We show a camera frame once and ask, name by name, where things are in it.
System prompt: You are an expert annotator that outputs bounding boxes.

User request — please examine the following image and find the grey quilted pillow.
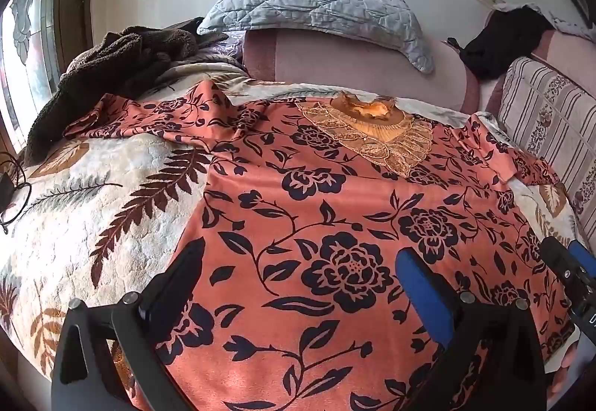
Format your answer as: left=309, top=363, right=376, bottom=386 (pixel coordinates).
left=196, top=0, right=436, bottom=74

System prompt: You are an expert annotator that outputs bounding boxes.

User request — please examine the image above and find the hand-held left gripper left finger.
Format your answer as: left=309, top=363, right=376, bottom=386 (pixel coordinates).
left=50, top=236, right=206, bottom=411

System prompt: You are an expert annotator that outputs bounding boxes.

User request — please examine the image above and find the striped floral cushion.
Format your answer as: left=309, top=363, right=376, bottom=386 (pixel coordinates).
left=496, top=56, right=596, bottom=226

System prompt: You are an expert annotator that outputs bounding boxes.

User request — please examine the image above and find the cream leaf print blanket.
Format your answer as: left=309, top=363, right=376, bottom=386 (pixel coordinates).
left=0, top=64, right=580, bottom=381

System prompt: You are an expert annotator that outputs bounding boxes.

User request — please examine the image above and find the pink padded backrest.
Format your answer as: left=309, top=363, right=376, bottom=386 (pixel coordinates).
left=242, top=11, right=596, bottom=114

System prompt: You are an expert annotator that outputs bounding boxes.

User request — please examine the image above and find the patterned glass window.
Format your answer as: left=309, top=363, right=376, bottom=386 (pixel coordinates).
left=0, top=0, right=63, bottom=153

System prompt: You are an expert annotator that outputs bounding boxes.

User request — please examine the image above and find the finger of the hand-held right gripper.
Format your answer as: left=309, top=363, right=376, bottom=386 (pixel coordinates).
left=566, top=239, right=596, bottom=284
left=540, top=236, right=583, bottom=300

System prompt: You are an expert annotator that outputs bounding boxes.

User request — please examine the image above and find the person's right hand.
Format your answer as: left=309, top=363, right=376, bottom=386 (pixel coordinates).
left=548, top=339, right=583, bottom=399

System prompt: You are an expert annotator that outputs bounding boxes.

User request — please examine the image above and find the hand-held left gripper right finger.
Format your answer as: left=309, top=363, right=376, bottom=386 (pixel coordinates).
left=395, top=247, right=548, bottom=411

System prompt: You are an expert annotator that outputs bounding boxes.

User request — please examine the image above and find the grey purple cloth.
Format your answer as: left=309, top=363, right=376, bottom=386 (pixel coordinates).
left=198, top=30, right=245, bottom=65

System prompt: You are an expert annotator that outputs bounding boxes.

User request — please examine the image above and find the black cable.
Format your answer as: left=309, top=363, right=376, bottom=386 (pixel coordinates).
left=0, top=153, right=33, bottom=235

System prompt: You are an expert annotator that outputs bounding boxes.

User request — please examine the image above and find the black charger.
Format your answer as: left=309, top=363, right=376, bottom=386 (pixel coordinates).
left=0, top=173, right=18, bottom=209

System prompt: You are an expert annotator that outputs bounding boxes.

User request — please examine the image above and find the orange floral shirt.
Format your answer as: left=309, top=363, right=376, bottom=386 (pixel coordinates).
left=63, top=80, right=578, bottom=411

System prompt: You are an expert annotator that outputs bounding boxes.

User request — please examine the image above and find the brown fuzzy garment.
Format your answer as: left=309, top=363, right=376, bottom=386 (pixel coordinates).
left=23, top=26, right=199, bottom=163

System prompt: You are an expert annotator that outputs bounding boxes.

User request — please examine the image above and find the black garment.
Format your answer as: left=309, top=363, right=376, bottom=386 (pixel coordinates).
left=447, top=6, right=566, bottom=81

